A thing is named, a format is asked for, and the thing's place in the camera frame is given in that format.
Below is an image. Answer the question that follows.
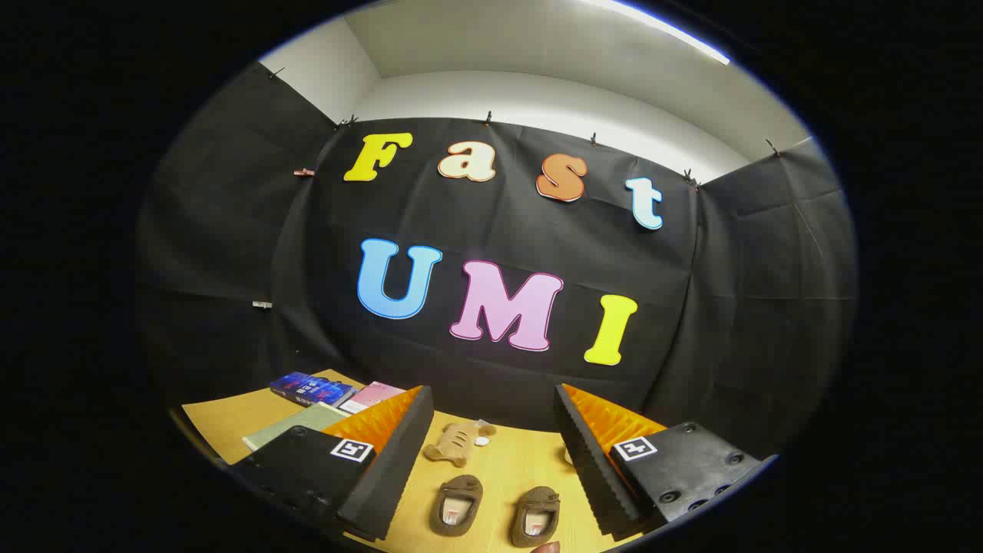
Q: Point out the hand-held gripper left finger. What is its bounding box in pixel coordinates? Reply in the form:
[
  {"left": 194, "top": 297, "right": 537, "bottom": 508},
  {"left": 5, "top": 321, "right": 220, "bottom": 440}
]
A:
[{"left": 229, "top": 386, "right": 435, "bottom": 541}]

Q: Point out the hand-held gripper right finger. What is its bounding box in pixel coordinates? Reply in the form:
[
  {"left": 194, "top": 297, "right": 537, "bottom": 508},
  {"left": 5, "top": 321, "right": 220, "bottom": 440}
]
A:
[{"left": 553, "top": 383, "right": 778, "bottom": 538}]

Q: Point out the brown fuzzy shoe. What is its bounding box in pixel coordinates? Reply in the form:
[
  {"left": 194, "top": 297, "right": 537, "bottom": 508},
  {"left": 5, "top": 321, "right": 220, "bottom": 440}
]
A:
[
  {"left": 511, "top": 485, "right": 561, "bottom": 548},
  {"left": 429, "top": 474, "right": 485, "bottom": 538}
]

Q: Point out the cream fabric storage box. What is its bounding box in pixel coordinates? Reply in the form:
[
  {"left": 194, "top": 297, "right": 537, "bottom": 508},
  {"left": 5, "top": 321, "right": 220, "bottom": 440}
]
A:
[{"left": 242, "top": 402, "right": 350, "bottom": 452}]

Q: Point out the tan bread plush toy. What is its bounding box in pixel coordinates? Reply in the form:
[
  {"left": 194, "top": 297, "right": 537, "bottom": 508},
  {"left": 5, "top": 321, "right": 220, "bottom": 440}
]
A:
[{"left": 423, "top": 420, "right": 496, "bottom": 468}]

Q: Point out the pink book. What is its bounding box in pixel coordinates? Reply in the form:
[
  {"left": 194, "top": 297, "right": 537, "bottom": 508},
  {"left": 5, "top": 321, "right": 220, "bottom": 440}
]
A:
[{"left": 338, "top": 381, "right": 406, "bottom": 416}]

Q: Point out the blue book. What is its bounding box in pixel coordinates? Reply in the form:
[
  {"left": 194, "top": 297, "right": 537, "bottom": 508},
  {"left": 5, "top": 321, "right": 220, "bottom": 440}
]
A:
[{"left": 270, "top": 372, "right": 356, "bottom": 408}]

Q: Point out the black backdrop cloth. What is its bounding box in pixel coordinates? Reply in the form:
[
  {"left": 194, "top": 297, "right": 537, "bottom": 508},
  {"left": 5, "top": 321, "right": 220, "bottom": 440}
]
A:
[{"left": 138, "top": 61, "right": 857, "bottom": 462}]

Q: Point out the row of black binder clips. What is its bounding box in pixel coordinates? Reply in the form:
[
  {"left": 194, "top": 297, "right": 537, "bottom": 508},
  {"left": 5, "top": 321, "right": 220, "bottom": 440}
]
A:
[{"left": 267, "top": 68, "right": 780, "bottom": 185}]

